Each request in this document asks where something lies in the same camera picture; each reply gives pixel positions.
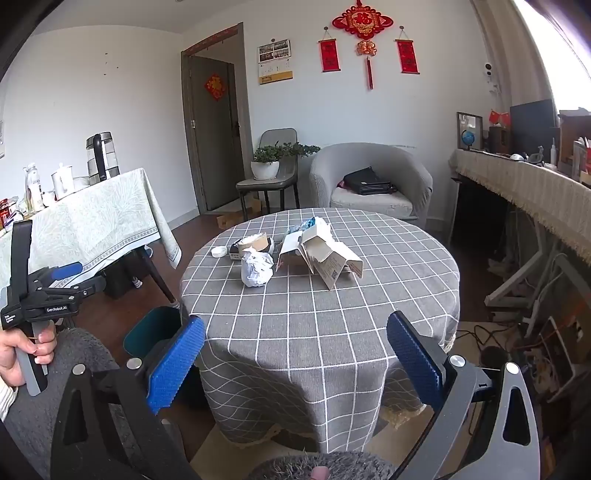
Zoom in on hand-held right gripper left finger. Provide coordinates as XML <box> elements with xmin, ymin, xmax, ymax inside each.
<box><xmin>50</xmin><ymin>315</ymin><xmax>206</xmax><ymax>480</ymax></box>

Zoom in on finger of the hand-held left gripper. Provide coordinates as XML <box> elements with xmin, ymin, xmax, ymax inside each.
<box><xmin>46</xmin><ymin>274</ymin><xmax>107</xmax><ymax>305</ymax></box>
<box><xmin>30</xmin><ymin>262</ymin><xmax>84</xmax><ymax>289</ymax></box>

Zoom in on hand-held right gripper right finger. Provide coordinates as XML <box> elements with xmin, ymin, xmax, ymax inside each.
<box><xmin>386</xmin><ymin>311</ymin><xmax>541</xmax><ymax>480</ymax></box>

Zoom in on teal trash bin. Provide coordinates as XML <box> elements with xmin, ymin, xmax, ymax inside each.
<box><xmin>123</xmin><ymin>305</ymin><xmax>185</xmax><ymax>358</ymax></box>

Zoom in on person's left hand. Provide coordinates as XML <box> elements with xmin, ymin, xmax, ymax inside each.
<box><xmin>0</xmin><ymin>323</ymin><xmax>58</xmax><ymax>388</ymax></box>

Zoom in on dark storage box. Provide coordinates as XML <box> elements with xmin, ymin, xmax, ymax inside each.
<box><xmin>104</xmin><ymin>258</ymin><xmax>139</xmax><ymax>298</ymax></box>

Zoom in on table with pale patterned tablecloth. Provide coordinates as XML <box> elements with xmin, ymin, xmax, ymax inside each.
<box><xmin>0</xmin><ymin>167</ymin><xmax>182</xmax><ymax>278</ymax></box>

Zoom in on clear plastic bottle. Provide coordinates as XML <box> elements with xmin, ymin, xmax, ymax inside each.
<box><xmin>24</xmin><ymin>162</ymin><xmax>44</xmax><ymax>215</ymax></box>

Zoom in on white ceramic pitcher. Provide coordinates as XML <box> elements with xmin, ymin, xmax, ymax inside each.
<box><xmin>51</xmin><ymin>164</ymin><xmax>75</xmax><ymax>200</ymax></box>

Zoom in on round table grey checked tablecloth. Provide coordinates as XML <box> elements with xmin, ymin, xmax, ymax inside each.
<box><xmin>179</xmin><ymin>208</ymin><xmax>461</xmax><ymax>455</ymax></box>

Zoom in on glass electric kettle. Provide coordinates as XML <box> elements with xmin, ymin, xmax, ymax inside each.
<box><xmin>85</xmin><ymin>131</ymin><xmax>121</xmax><ymax>185</ymax></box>

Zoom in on person's left leg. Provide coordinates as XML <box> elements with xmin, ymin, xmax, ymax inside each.
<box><xmin>0</xmin><ymin>328</ymin><xmax>139</xmax><ymax>480</ymax></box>

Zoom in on person's leg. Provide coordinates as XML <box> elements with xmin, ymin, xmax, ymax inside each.
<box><xmin>245</xmin><ymin>451</ymin><xmax>398</xmax><ymax>480</ymax></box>
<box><xmin>0</xmin><ymin>328</ymin><xmax>139</xmax><ymax>480</ymax></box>

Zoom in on crumpled white paper ball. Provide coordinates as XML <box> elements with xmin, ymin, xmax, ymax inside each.
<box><xmin>240</xmin><ymin>247</ymin><xmax>275</xmax><ymax>288</ymax></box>

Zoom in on opened torn cardboard carton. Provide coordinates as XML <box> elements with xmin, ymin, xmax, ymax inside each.
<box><xmin>299</xmin><ymin>217</ymin><xmax>365</xmax><ymax>291</ymax></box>

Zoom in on person's right leg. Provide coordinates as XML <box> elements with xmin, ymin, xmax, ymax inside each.
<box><xmin>245</xmin><ymin>451</ymin><xmax>398</xmax><ymax>480</ymax></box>

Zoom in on small white cardboard box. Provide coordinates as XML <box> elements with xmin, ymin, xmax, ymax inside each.
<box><xmin>276</xmin><ymin>231</ymin><xmax>308</xmax><ymax>273</ymax></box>

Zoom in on blue plastic wrapper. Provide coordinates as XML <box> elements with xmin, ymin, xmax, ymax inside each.
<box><xmin>287</xmin><ymin>217</ymin><xmax>319</xmax><ymax>236</ymax></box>

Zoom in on dark wooden door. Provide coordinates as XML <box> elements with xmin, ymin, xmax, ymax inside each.
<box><xmin>181</xmin><ymin>22</ymin><xmax>254</xmax><ymax>217</ymax></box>

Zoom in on black handbag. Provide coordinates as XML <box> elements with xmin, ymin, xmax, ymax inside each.
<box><xmin>342</xmin><ymin>166</ymin><xmax>398</xmax><ymax>196</ymax></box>

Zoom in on grey armchair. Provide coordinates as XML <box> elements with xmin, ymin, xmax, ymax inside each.
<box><xmin>308</xmin><ymin>142</ymin><xmax>434</xmax><ymax>222</ymax></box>

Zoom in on potted plant white pot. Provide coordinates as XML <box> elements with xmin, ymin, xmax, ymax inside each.
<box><xmin>250</xmin><ymin>142</ymin><xmax>321</xmax><ymax>182</ymax></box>

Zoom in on long desk beige cloth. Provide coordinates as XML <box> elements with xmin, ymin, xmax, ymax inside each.
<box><xmin>449</xmin><ymin>148</ymin><xmax>591</xmax><ymax>296</ymax></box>

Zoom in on red door decoration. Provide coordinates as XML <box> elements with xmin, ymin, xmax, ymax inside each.
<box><xmin>204</xmin><ymin>74</ymin><xmax>227</xmax><ymax>101</ymax></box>

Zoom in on grey dining chair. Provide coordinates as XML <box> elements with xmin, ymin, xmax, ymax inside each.
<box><xmin>236</xmin><ymin>128</ymin><xmax>301</xmax><ymax>221</ymax></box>

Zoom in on black monitor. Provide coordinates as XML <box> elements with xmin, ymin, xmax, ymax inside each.
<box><xmin>510</xmin><ymin>99</ymin><xmax>557</xmax><ymax>160</ymax></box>

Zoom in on brown cardboard boxes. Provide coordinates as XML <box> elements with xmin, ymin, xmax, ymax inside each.
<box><xmin>556</xmin><ymin>109</ymin><xmax>591</xmax><ymax>176</ymax></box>

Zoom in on large red knot ornament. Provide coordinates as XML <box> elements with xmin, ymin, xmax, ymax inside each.
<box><xmin>331</xmin><ymin>0</ymin><xmax>396</xmax><ymax>90</ymax></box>

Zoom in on tangle of cables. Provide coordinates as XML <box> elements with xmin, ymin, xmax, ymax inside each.
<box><xmin>462</xmin><ymin>318</ymin><xmax>555</xmax><ymax>370</ymax></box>

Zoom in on wooden picture frame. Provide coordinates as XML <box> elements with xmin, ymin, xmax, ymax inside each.
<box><xmin>456</xmin><ymin>112</ymin><xmax>484</xmax><ymax>152</ymax></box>

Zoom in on wall calendar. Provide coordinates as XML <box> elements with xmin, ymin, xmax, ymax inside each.
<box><xmin>257</xmin><ymin>39</ymin><xmax>294</xmax><ymax>85</ymax></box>

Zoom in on white security camera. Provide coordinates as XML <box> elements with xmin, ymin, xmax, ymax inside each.
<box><xmin>481</xmin><ymin>60</ymin><xmax>502</xmax><ymax>95</ymax></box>

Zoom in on red wall scroll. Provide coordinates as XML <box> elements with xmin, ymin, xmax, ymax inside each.
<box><xmin>318</xmin><ymin>28</ymin><xmax>341</xmax><ymax>73</ymax></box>
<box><xmin>394</xmin><ymin>27</ymin><xmax>421</xmax><ymax>75</ymax></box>

